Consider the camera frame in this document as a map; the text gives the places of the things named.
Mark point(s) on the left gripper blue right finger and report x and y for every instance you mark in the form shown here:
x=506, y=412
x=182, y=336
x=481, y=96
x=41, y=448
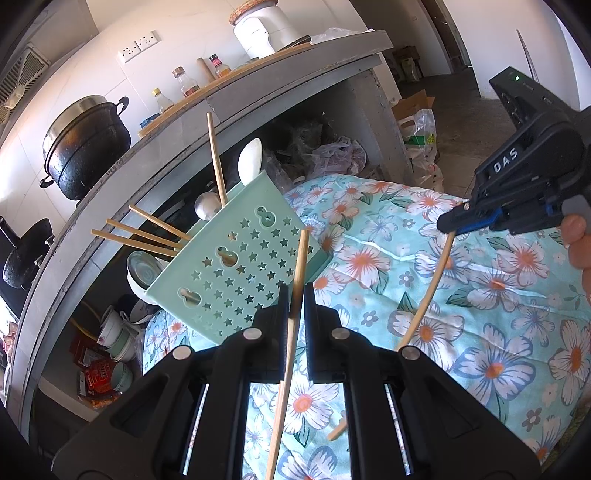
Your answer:
x=325, y=362

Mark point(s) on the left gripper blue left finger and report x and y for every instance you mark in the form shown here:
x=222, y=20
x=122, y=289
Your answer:
x=267, y=357

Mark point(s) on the wooden chopstick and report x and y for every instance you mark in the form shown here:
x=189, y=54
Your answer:
x=429, y=290
x=293, y=324

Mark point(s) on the person's right hand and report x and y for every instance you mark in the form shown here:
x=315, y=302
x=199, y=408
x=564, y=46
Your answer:
x=573, y=229

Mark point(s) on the green plastic utensil caddy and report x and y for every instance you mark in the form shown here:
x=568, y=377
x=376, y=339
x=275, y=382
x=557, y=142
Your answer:
x=233, y=264

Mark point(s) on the broom and dustpan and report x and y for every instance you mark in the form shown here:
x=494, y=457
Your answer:
x=529, y=59

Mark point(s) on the plastic bag on floor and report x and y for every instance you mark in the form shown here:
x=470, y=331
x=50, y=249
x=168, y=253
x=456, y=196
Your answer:
x=420, y=139

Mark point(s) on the floral quilted table cover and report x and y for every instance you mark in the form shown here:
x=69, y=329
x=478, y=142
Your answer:
x=510, y=320

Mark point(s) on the chopstick in caddy lower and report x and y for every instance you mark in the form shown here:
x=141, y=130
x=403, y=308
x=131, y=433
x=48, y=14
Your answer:
x=135, y=244

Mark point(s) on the cardboard box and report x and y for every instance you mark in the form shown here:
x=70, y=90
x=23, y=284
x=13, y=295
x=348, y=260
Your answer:
x=411, y=105

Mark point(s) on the chopstick in caddy upper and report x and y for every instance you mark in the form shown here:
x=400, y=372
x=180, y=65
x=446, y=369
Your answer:
x=154, y=220

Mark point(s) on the chopstick in caddy middle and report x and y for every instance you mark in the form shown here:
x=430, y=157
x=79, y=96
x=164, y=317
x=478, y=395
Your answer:
x=143, y=234

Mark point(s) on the stack of bowls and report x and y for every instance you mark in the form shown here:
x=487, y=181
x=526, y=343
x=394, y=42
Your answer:
x=117, y=336

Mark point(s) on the metal spoon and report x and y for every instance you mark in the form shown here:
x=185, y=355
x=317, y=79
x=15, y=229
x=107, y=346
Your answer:
x=207, y=205

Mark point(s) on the chopstick in caddy upright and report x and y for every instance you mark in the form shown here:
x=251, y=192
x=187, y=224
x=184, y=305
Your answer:
x=216, y=161

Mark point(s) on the white plastic spoon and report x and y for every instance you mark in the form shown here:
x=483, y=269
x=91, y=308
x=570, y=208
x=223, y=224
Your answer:
x=250, y=161

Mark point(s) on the wooden cutting board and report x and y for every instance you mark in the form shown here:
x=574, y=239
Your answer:
x=222, y=82

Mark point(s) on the black wok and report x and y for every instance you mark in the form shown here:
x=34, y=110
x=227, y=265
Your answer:
x=28, y=251

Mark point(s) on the oil bottle yellow cap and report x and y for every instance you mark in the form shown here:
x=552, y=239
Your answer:
x=163, y=102

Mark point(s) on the sauce bottle red label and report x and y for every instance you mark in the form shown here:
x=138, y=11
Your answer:
x=188, y=86

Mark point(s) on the black steamer pot with lid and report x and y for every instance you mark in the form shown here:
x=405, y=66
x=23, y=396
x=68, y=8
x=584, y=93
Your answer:
x=82, y=143

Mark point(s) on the orange sauce bottle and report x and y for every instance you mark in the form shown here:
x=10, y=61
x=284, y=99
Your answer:
x=220, y=69

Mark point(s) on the range hood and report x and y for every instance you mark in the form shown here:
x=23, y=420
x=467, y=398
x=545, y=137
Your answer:
x=21, y=76

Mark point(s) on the wall power socket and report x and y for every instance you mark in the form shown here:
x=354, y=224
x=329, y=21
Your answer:
x=135, y=47

